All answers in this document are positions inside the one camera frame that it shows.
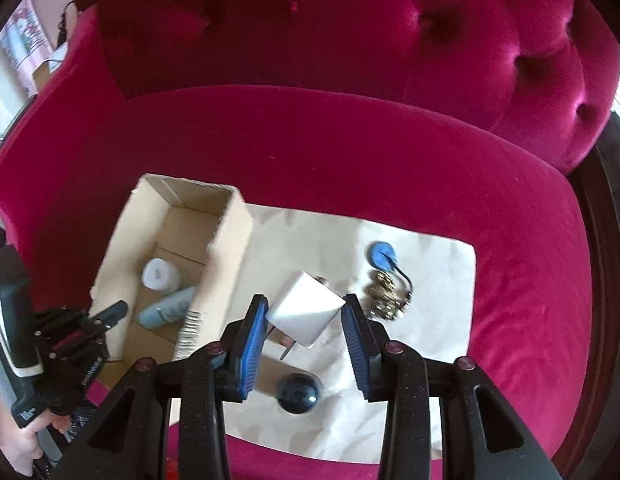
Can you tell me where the light blue cosmetic bottle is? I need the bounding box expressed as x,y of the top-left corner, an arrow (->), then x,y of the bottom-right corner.
136,286 -> 196,330

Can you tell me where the white round cream jar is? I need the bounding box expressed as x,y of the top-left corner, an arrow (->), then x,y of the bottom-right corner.
141,258 -> 181,294

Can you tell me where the black round jar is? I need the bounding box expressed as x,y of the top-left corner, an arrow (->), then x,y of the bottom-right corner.
275,373 -> 322,415

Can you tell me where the cardboard box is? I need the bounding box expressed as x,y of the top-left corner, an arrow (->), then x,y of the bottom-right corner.
90,174 -> 253,386

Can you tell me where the white plug charger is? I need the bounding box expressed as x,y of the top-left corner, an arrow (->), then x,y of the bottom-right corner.
265,271 -> 345,361

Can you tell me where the rose gold lipstick tube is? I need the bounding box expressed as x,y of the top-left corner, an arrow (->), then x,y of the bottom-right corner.
313,276 -> 331,288

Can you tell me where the brass keychain with carabiner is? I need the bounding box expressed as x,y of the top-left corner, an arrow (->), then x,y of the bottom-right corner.
364,260 -> 414,321

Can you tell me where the blue round key fob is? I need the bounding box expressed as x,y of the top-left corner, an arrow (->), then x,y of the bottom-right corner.
367,242 -> 398,273

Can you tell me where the person left hand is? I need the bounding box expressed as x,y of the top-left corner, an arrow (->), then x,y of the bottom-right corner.
0,401 -> 71,477

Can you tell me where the brown kraft paper sheet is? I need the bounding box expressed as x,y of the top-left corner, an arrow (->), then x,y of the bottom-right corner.
225,205 -> 476,464

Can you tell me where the pink cartoon poster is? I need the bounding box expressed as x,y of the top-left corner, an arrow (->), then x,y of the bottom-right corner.
0,0 -> 53,96

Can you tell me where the red velvet tufted sofa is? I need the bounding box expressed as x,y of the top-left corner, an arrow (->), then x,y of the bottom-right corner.
0,0 -> 620,454

